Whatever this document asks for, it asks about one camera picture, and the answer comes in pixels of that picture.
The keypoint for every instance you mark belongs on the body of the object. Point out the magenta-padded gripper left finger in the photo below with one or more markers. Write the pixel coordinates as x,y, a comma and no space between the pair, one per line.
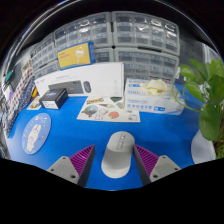
71,166

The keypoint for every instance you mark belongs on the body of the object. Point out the yellow and blue box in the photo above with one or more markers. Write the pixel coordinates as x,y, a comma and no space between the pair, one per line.
75,55

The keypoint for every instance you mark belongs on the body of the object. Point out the white red-blue dotted cloth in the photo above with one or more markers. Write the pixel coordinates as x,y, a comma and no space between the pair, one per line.
21,86

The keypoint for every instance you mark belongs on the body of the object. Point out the white plant pot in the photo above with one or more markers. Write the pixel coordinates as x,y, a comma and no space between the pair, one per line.
201,150

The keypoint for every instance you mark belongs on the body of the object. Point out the cream disposable glove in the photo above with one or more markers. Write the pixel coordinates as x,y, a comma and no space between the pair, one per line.
154,87

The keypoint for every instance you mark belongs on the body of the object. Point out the round blue rabbit-print mouse pad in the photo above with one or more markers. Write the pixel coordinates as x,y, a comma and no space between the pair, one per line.
36,133

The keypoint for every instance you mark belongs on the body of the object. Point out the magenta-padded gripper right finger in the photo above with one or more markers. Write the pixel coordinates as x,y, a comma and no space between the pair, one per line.
156,166

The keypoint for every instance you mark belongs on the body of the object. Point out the white and blue glove box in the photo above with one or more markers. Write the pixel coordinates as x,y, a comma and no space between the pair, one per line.
150,103

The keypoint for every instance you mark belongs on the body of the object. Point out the white keyboard packaging box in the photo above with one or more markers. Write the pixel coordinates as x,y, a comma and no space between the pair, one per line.
100,78

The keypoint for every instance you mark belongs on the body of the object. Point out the small black box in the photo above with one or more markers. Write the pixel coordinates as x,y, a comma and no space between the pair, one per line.
53,98

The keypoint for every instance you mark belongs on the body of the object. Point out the grey computer mouse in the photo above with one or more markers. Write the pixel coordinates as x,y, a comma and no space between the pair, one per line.
116,155

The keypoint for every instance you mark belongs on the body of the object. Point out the green leafy plant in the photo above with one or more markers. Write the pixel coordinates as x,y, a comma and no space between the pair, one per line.
208,120

